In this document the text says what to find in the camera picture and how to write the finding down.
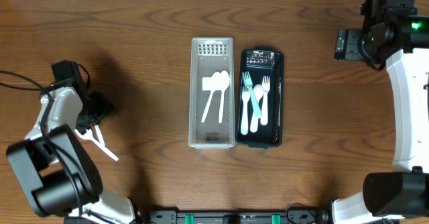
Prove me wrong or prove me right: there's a white plastic fork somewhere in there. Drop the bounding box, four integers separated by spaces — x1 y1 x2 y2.
261 76 270 125
243 72 262 118
240 86 250 135

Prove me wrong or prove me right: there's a thick white plastic spoon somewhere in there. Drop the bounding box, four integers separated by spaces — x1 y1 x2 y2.
249 84 265 134

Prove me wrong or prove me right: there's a dark green plastic basket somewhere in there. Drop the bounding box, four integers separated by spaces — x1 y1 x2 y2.
235 48 284 149

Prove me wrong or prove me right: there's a clear plastic perforated basket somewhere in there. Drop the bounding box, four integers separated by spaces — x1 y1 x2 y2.
188 38 235 149

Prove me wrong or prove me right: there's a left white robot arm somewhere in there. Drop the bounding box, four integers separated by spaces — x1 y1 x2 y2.
6 79 144 223

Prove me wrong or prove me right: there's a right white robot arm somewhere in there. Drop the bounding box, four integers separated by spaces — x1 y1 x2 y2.
330 15 428 223

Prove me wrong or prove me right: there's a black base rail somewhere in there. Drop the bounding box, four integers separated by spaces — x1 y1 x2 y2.
134 203 333 224

